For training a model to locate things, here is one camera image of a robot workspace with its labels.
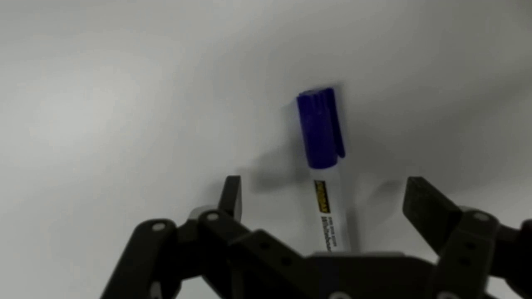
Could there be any blue capped white marker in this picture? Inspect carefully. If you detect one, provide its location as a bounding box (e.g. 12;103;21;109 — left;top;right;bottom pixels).
295;85;350;256

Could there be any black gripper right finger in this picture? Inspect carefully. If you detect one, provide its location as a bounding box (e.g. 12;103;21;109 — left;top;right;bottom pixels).
401;176;532;299

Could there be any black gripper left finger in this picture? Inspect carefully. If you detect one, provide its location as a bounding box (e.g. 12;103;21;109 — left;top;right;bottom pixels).
100;174;346;299

